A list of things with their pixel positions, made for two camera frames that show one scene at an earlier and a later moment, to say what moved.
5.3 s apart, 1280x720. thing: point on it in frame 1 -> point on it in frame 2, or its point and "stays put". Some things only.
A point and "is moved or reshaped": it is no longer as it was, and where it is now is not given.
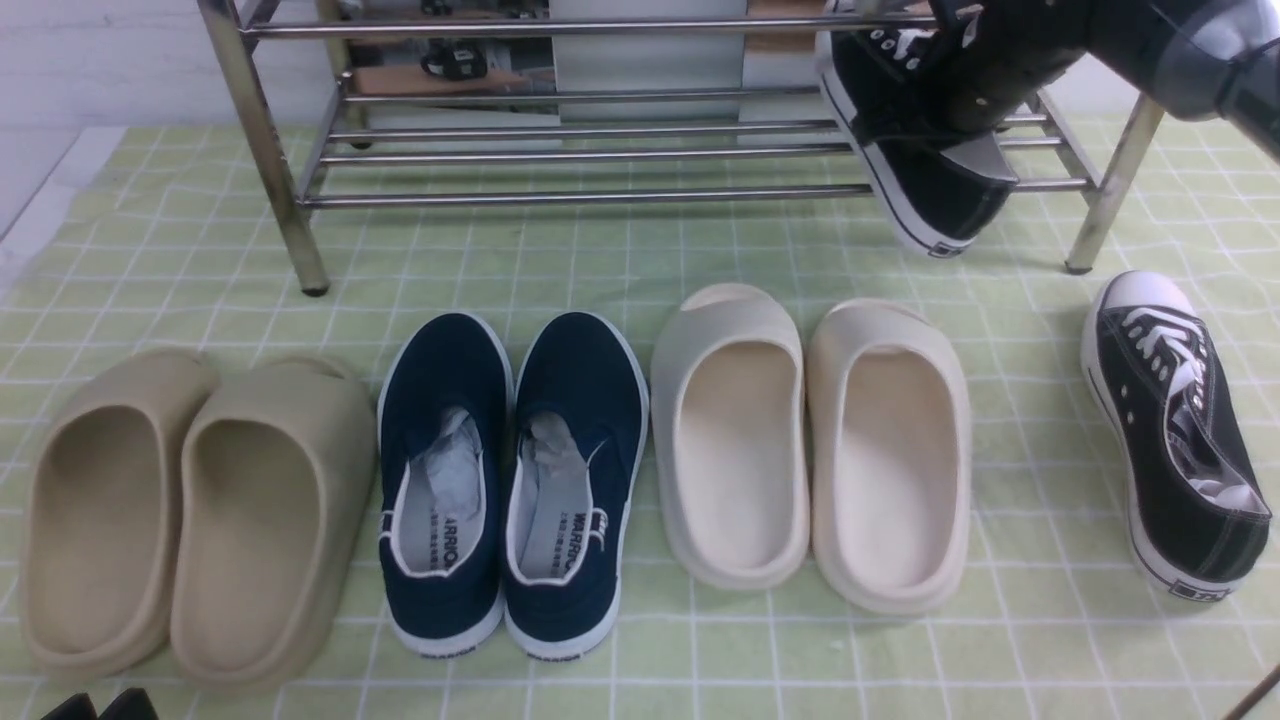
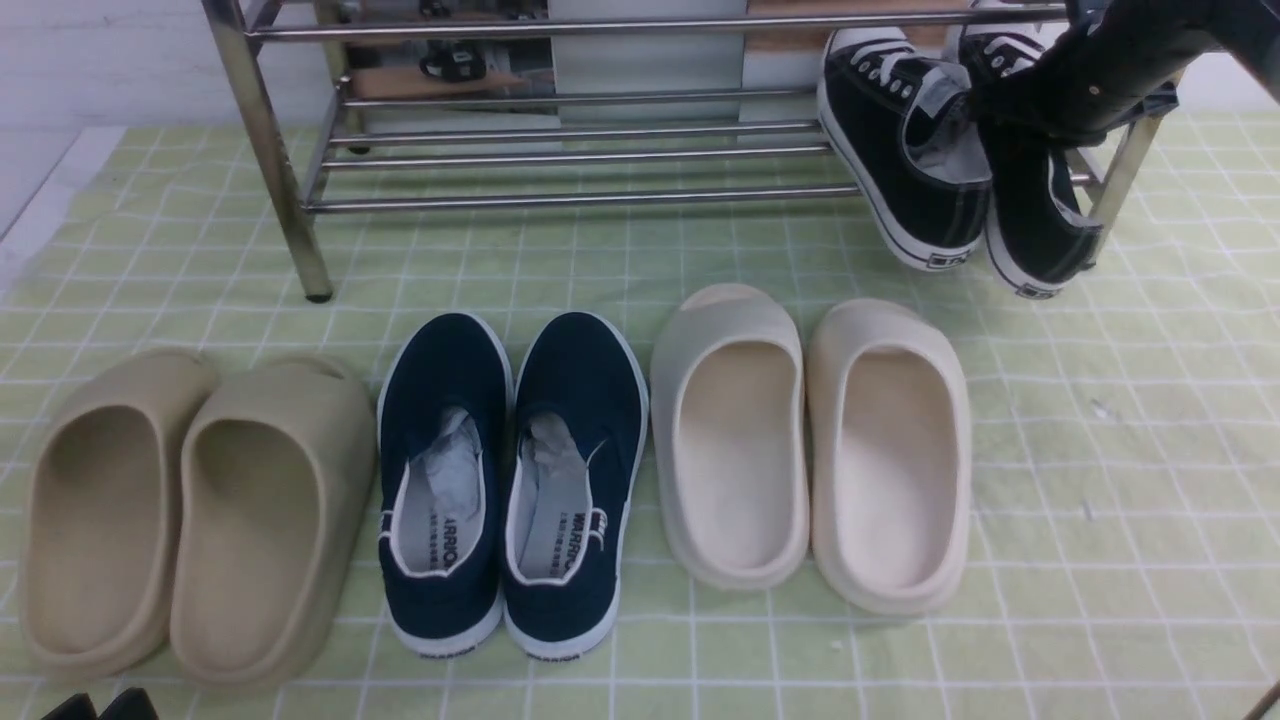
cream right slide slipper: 888,458 stays put
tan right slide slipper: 278,455 stays put
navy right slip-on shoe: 580,437 stays put
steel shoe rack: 454,103 stays put
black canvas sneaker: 1197,511 -> 1038,232
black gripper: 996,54 -> 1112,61
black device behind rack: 459,61 stays put
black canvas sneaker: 945,185 is moved or reshaped
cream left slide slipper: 728,390 stays put
